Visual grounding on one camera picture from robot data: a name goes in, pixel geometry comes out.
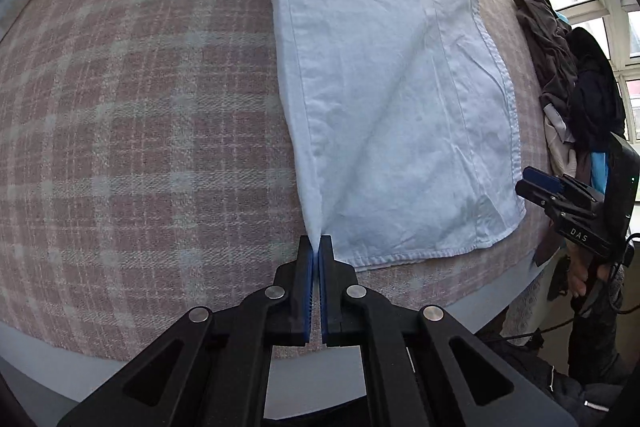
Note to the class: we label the blue cloth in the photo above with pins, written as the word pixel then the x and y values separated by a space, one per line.
pixel 598 169

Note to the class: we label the white shirt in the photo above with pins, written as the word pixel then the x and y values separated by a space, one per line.
pixel 390 82

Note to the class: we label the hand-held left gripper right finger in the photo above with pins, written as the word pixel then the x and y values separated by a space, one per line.
pixel 324 302

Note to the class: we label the black garment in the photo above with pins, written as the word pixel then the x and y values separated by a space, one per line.
pixel 597 97

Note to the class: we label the person's black jacket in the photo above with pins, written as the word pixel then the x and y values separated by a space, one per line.
pixel 550 382

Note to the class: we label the person's right hand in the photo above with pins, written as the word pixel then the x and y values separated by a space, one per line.
pixel 580 279

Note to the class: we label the pink plaid blanket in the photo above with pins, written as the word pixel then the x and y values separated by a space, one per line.
pixel 150 107

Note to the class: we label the brown garment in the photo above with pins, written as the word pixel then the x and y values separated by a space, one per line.
pixel 545 32

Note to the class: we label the beige garment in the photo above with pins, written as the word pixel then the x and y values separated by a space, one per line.
pixel 560 137

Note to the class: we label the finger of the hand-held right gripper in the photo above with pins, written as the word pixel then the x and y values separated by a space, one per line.
pixel 550 203
pixel 542 179

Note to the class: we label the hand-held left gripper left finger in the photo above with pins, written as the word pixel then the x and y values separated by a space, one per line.
pixel 310 302

